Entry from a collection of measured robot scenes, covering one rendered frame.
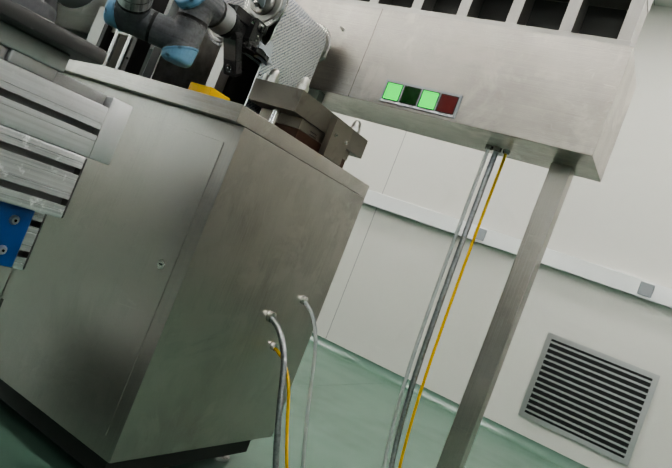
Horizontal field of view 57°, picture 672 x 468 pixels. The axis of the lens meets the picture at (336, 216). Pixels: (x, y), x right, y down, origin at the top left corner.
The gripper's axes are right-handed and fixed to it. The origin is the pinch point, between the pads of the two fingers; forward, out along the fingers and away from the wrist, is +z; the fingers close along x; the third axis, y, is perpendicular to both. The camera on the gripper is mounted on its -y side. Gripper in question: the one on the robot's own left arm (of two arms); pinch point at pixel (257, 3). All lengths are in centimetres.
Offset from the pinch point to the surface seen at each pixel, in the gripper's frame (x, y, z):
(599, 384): -93, 118, 252
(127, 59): 28.5, -26.1, 9.9
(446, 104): -47, 20, 31
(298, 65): -5.4, 6.5, 20.4
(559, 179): -80, 24, 49
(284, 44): -5.4, 2.0, 11.9
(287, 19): -5.4, 5.0, 5.8
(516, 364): -47, 112, 258
